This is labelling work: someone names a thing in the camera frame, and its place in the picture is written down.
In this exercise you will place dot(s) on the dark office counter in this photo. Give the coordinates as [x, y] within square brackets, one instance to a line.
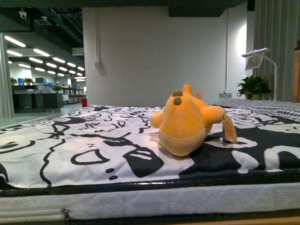
[38, 101]

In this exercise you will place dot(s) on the orange paper hang tag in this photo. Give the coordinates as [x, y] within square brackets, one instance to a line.
[230, 134]

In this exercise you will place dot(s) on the red fire extinguisher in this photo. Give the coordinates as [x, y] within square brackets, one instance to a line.
[84, 102]

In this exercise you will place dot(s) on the white mattress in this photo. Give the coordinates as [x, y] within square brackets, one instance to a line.
[156, 202]

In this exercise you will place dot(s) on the white wall junction box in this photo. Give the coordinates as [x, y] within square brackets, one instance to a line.
[96, 64]

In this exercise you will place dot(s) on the orange plush toy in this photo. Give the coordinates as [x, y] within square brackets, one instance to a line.
[185, 121]

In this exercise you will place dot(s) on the striped grey pillow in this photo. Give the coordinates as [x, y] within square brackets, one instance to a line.
[286, 110]

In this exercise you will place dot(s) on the wall socket plate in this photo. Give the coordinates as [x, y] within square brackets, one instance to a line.
[225, 95]

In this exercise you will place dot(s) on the green potted plant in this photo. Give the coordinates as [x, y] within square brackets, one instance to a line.
[252, 86]

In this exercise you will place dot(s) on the white security camera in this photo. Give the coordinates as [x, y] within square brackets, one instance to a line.
[23, 14]

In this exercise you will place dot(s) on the black and white patterned sheet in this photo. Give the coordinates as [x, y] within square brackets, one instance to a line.
[104, 145]

